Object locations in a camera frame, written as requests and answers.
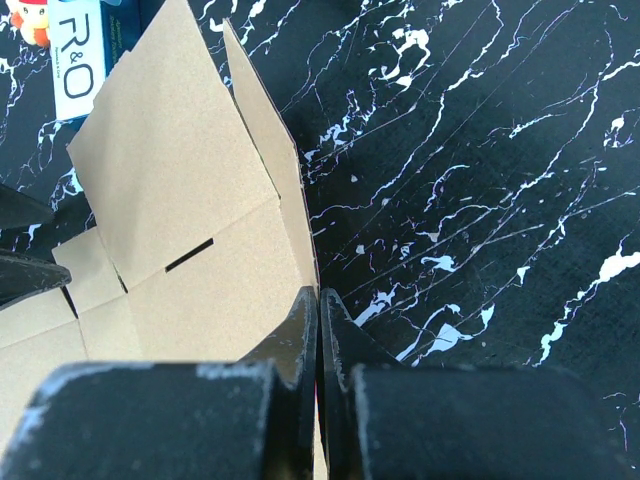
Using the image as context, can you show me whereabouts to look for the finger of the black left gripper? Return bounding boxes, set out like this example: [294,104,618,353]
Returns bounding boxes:
[1,249,72,305]
[0,185,54,230]

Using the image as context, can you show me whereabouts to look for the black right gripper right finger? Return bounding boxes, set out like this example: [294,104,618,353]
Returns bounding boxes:
[319,289,632,479]

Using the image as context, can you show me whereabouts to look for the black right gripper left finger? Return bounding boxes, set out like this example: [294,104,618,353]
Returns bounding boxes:
[1,287,318,479]

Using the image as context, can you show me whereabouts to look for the brown cardboard box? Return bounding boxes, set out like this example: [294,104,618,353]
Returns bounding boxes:
[0,0,329,480]

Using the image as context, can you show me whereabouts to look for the blue white small carton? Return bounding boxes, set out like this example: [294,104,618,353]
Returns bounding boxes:
[48,0,142,122]

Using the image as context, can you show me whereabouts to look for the orange flower toy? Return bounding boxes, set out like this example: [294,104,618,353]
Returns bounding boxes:
[6,0,50,49]

